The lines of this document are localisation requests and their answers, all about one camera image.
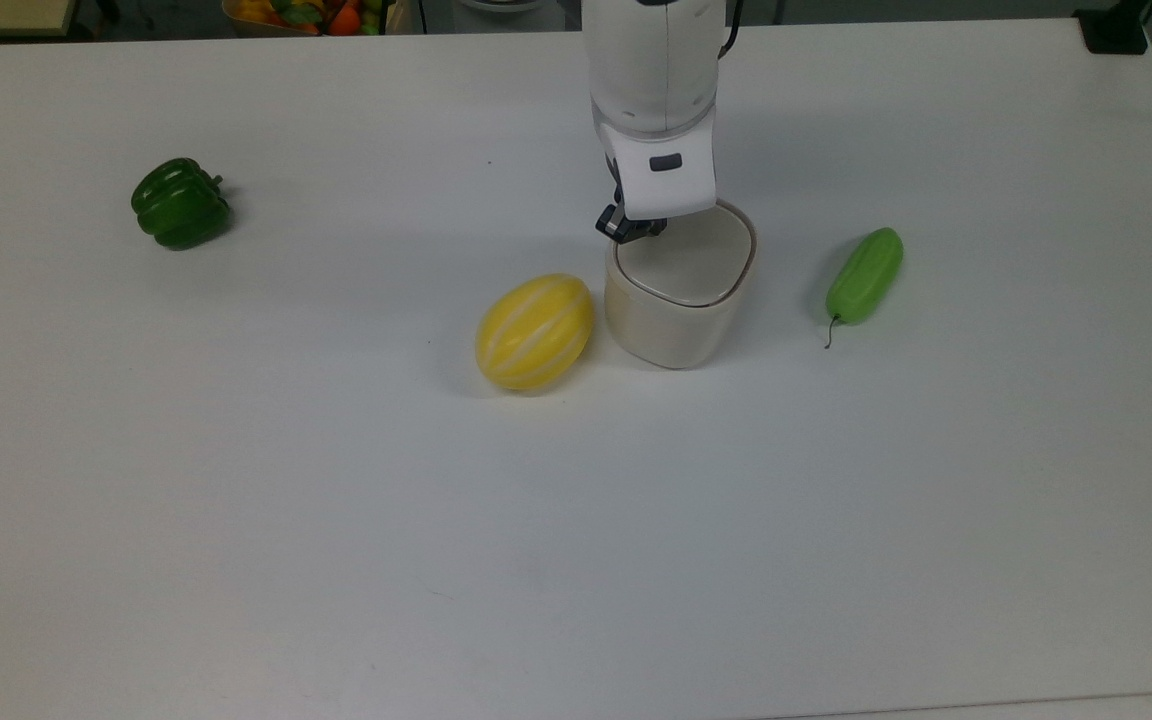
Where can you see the light green toy cucumber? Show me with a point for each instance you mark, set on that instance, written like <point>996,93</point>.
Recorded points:
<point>866,275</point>

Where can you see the yellow striped toy melon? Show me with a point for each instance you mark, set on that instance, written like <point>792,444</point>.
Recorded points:
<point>534,332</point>

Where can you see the dark green toy bell pepper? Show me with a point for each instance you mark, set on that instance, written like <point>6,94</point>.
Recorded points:
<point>181,205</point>

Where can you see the beige ceramic cup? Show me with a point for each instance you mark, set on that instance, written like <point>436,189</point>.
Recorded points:
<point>666,335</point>

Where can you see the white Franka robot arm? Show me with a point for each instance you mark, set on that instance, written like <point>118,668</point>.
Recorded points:
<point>651,90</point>

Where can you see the black table clamp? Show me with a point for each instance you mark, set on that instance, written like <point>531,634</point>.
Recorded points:
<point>1114,32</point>

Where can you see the beige wooden board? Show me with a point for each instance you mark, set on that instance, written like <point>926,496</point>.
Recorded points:
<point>1,15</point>

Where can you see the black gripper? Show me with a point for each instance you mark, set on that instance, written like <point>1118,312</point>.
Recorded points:
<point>617,188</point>

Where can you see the box of toy fruit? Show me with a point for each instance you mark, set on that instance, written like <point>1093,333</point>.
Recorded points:
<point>321,14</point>

